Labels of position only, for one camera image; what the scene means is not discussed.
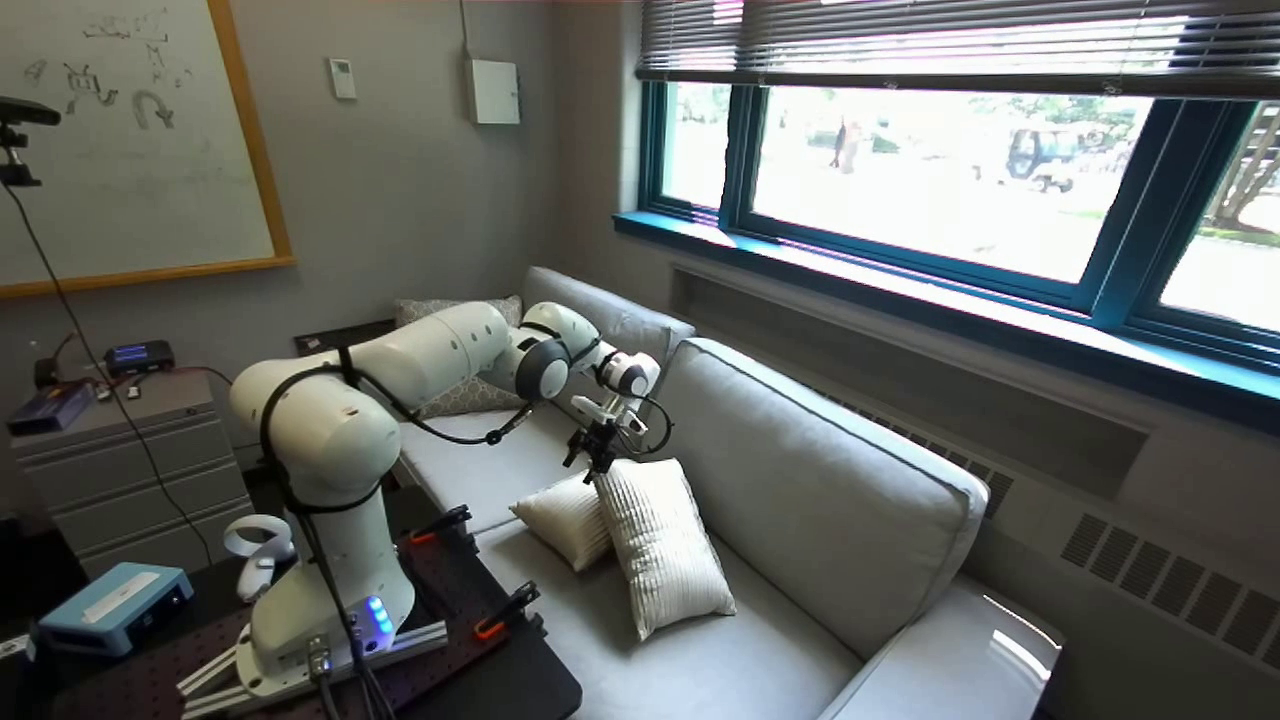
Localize grey drawer cabinet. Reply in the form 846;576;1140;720
3;370;256;576

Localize white wall thermostat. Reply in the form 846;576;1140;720
326;52;362;110

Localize white wall box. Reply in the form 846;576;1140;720
466;52;530;133

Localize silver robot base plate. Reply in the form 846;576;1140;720
175;618;454;712

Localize radiator vent grille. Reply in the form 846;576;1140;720
1058;508;1280;674

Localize grey fabric sofa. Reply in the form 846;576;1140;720
363;260;1072;720

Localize black camera on stand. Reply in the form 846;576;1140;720
0;91;66;194

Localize small black device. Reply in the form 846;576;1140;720
100;341;182;380

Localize dark vehicle outside window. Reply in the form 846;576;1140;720
1001;125;1080;194

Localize teal framed window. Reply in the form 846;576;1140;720
611;74;1280;403

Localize white cup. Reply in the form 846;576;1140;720
217;512;302;605

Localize light blue box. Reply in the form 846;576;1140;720
35;556;197;662

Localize wood framed whiteboard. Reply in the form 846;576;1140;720
0;0;296;306

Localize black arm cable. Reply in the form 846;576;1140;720
252;338;540;674

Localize dark flat box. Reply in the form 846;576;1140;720
3;380;106;441

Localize grey lattice patterned cushion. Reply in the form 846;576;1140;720
394;292;536;420

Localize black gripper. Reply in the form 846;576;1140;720
561;388;661;489

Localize orange black bar clamp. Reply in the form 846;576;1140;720
398;502;477;554
477;576;543;647

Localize dark window blinds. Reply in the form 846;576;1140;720
638;0;1280;102

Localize cream pleated cushion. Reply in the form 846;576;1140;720
510;473;616;576
591;455;742;646

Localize black robot table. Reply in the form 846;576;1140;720
0;512;584;720

